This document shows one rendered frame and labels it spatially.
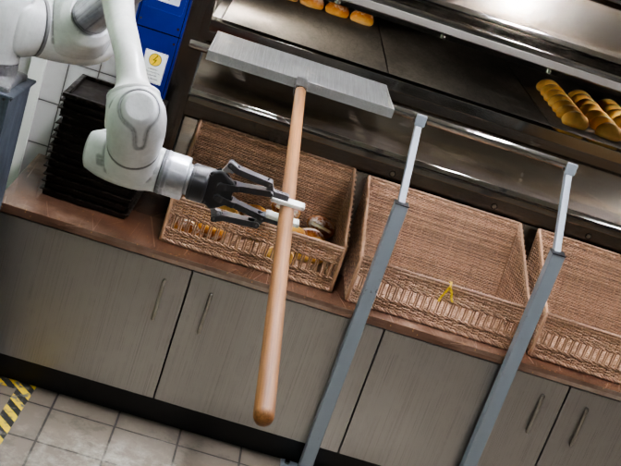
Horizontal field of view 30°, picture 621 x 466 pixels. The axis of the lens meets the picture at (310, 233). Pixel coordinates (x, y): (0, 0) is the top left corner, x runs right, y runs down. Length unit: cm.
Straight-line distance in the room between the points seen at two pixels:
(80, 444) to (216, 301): 58
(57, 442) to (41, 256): 55
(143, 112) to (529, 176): 209
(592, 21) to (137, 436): 195
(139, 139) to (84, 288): 146
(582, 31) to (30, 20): 177
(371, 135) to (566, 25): 72
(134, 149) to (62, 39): 96
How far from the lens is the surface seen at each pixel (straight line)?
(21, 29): 306
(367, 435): 368
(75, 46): 307
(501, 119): 390
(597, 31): 389
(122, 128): 212
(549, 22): 385
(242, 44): 355
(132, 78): 221
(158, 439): 366
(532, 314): 348
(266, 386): 166
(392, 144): 387
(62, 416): 364
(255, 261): 351
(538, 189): 397
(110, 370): 364
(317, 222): 384
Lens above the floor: 187
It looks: 19 degrees down
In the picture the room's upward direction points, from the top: 19 degrees clockwise
